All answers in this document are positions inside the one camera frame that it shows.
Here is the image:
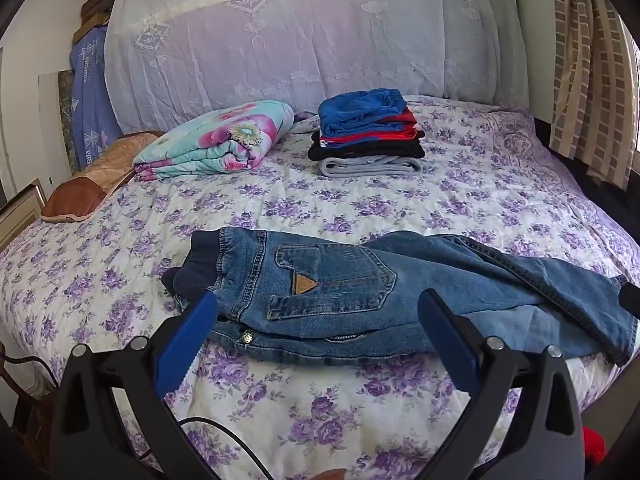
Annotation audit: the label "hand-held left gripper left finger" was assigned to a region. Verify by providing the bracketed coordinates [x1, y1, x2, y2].
[50, 291, 273, 480]

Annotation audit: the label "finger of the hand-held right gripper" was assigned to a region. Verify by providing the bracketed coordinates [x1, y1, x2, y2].
[619, 282, 640, 318]

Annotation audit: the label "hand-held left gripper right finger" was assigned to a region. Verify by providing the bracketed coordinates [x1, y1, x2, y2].
[417, 289, 586, 480]

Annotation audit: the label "blue denim pants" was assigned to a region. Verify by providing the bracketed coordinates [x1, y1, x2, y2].
[162, 226, 628, 368]

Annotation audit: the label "bed with purple floral sheet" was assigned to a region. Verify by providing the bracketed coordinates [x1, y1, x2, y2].
[0, 95, 640, 480]

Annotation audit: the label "red cloth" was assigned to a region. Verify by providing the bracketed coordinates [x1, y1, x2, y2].
[582, 427, 608, 466]

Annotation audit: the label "brown pillow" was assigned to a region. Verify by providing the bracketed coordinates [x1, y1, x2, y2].
[40, 131, 166, 223]

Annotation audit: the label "folded grey garment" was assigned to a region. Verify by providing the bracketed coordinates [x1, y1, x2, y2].
[319, 156, 423, 178]

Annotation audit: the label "folded floral blanket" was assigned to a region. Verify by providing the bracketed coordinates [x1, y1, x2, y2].
[132, 101, 296, 181]

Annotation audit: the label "stack of folded clothes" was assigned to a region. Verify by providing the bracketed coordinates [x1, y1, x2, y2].
[307, 130, 426, 162]

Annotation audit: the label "beige checked curtain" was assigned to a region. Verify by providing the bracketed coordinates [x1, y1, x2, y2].
[547, 0, 640, 191]

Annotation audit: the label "folded red and blue garment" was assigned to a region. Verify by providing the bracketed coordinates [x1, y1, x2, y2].
[320, 110, 418, 147]

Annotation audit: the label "folded blue shorts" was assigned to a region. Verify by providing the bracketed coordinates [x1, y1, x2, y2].
[318, 88, 408, 137]

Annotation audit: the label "marble pattern board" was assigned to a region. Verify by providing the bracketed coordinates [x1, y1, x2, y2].
[57, 70, 77, 171]

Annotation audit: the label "blue printed cloth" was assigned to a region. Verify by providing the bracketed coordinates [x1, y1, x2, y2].
[70, 25, 123, 171]

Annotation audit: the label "wooden box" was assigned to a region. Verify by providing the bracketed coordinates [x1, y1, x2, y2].
[72, 0, 126, 43]

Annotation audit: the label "black cable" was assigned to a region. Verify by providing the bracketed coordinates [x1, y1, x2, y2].
[137, 416, 273, 480]

